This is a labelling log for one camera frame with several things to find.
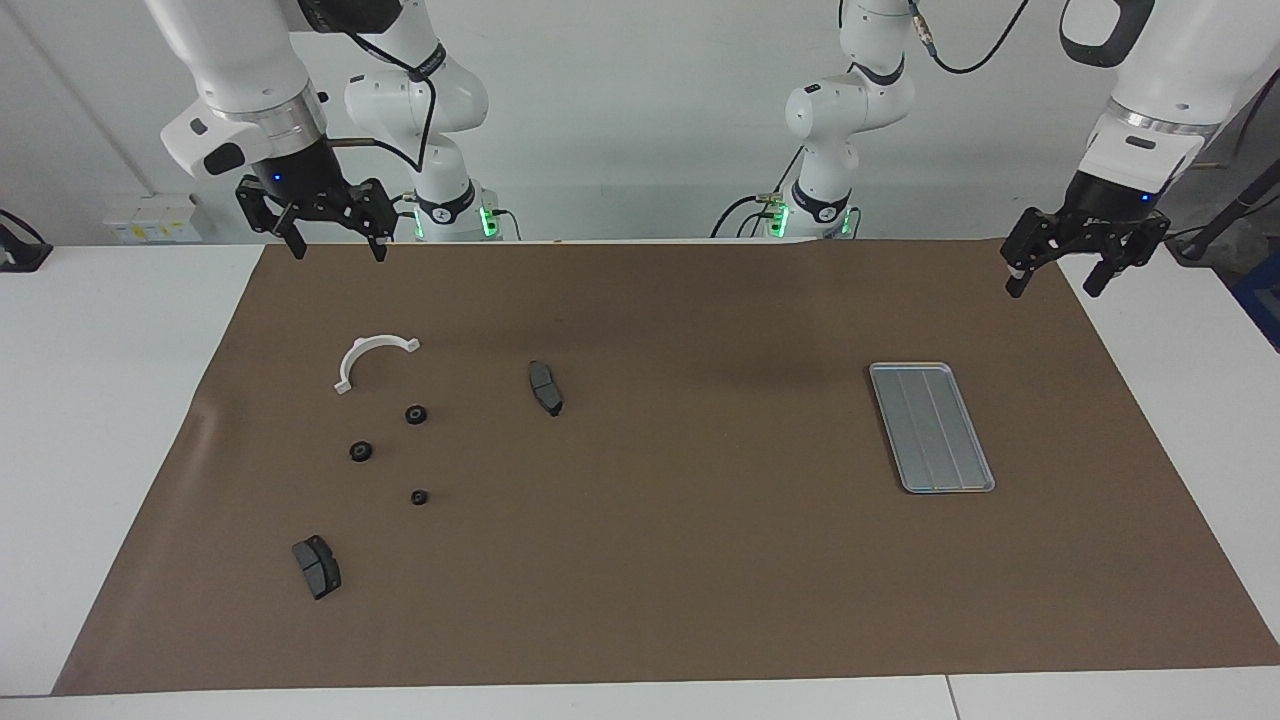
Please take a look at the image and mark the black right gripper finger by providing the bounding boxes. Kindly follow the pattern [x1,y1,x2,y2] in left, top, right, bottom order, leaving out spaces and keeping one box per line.
[345,180,397,263]
[237,178,308,261]

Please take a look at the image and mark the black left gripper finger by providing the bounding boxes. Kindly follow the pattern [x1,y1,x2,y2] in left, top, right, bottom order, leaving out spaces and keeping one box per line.
[1003,208,1061,299]
[1083,215,1171,298]

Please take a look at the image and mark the silver metal tray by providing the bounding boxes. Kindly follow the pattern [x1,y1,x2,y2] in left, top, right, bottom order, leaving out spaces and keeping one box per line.
[868,362,997,495]

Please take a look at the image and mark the black stand pole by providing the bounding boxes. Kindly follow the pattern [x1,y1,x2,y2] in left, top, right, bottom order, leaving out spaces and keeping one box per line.
[1165,160,1280,263]

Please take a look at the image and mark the white power socket box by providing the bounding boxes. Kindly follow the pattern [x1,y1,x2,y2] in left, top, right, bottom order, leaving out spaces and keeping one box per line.
[103,193,203,244]

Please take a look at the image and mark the blue crate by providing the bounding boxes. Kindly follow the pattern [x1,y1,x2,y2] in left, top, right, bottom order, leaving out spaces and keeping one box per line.
[1232,250,1280,353]

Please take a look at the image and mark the dark grey brake pad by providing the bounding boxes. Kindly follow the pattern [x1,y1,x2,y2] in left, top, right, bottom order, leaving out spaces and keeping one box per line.
[291,535,343,601]
[527,360,565,418]

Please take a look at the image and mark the brown table mat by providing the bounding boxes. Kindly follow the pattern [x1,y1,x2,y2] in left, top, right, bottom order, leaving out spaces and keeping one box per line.
[52,238,1280,697]

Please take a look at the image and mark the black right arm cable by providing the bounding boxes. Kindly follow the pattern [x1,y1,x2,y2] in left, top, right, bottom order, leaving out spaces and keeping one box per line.
[325,28,441,173]

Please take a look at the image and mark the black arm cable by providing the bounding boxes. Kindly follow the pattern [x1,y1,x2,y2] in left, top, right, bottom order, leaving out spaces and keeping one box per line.
[905,0,1033,76]
[325,28,441,173]

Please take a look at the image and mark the white curved plastic bracket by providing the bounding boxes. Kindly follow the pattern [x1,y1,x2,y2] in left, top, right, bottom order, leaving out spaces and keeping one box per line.
[333,335,422,395]

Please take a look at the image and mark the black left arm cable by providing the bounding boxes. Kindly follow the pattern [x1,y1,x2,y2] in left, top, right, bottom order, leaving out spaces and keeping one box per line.
[905,0,1033,76]

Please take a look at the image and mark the black clamp mount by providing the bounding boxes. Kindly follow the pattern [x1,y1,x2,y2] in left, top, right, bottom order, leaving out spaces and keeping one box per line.
[0,208,53,273]

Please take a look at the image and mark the black left base cable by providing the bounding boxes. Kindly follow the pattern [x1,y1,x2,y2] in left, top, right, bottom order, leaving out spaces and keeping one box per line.
[712,148,806,239]

